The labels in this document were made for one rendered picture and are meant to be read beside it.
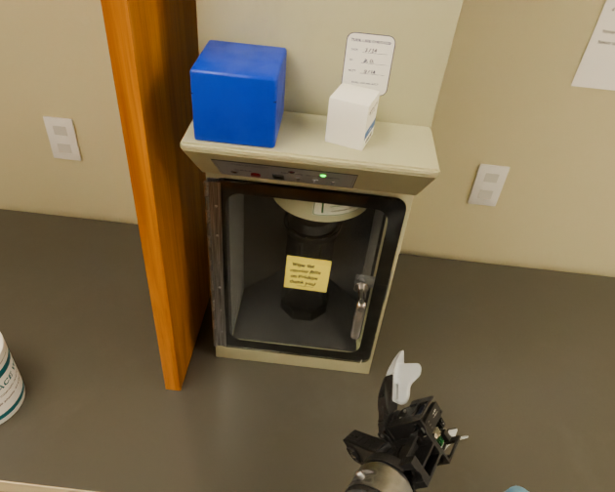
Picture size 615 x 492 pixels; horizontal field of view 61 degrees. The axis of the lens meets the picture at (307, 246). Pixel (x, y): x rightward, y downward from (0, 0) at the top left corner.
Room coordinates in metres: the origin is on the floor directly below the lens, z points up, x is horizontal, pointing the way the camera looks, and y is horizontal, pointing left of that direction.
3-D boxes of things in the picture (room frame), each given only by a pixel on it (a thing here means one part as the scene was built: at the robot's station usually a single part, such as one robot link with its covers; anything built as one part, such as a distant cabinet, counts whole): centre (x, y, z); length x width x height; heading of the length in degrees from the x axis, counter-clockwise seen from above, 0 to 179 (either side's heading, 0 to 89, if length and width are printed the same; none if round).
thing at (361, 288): (0.63, -0.10, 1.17); 0.05 x 0.03 x 0.10; 179
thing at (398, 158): (0.61, 0.01, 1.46); 0.32 x 0.12 x 0.10; 89
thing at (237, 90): (0.62, 0.10, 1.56); 0.10 x 0.10 x 0.09; 89
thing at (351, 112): (0.61, -0.04, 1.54); 0.05 x 0.05 x 0.06; 73
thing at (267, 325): (0.66, 0.01, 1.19); 0.30 x 0.01 x 0.40; 89
